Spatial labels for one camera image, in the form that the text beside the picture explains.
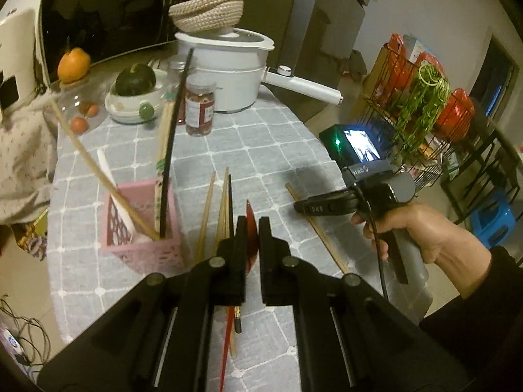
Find red chopstick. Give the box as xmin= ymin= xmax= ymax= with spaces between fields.
xmin=219 ymin=200 xmax=259 ymax=392

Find black chopstick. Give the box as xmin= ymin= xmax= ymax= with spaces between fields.
xmin=160 ymin=48 xmax=194 ymax=239
xmin=228 ymin=174 xmax=242 ymax=334

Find light wooden chopstick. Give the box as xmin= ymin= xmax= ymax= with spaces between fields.
xmin=216 ymin=167 xmax=236 ymax=357

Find chopsticks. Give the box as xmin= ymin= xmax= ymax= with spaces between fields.
xmin=154 ymin=91 xmax=177 ymax=236

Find black sleeved right forearm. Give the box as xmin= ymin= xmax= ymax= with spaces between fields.
xmin=419 ymin=246 xmax=522 ymax=391

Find person's right hand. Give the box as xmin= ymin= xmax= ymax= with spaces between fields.
xmin=351 ymin=204 xmax=492 ymax=299

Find blue plastic stool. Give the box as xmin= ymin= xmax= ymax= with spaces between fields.
xmin=470 ymin=190 xmax=516 ymax=249

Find pink perforated utensil holder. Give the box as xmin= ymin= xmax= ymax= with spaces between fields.
xmin=99 ymin=178 xmax=185 ymax=276

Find grey checked tablecloth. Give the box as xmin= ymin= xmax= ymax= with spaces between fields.
xmin=46 ymin=85 xmax=434 ymax=392

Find short red spice jar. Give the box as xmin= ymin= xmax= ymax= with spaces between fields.
xmin=185 ymin=73 xmax=215 ymax=136

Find white electric pot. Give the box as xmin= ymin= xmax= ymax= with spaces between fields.
xmin=176 ymin=27 xmax=343 ymax=113

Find white stacked bowls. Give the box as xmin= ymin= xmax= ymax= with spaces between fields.
xmin=105 ymin=69 xmax=168 ymax=125

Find stainless steel refrigerator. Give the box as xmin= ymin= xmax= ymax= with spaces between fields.
xmin=234 ymin=0 xmax=369 ymax=121

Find tall red spice jar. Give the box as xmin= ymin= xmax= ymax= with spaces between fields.
xmin=166 ymin=55 xmax=197 ymax=125

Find yellow cardboard box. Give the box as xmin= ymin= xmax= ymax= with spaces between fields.
xmin=12 ymin=208 xmax=49 ymax=261

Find dark green squash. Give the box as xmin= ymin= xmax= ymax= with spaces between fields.
xmin=114 ymin=64 xmax=156 ymax=96

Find clear glass jar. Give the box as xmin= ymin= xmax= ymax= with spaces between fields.
xmin=58 ymin=79 xmax=107 ymax=136

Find floral white cloth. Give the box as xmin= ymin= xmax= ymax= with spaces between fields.
xmin=0 ymin=92 xmax=59 ymax=226

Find large orange on jar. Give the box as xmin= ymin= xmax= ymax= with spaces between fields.
xmin=57 ymin=47 xmax=91 ymax=83

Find black microwave oven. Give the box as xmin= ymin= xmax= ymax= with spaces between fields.
xmin=39 ymin=0 xmax=188 ymax=83

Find white air fryer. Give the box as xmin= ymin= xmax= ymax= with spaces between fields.
xmin=1 ymin=9 xmax=39 ymax=122

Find camera box with screen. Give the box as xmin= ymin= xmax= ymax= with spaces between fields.
xmin=319 ymin=124 xmax=394 ymax=176

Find black cables on floor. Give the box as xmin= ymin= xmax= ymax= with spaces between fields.
xmin=0 ymin=293 xmax=52 ymax=370

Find woven rope basket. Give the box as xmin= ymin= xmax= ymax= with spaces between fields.
xmin=168 ymin=0 xmax=245 ymax=33

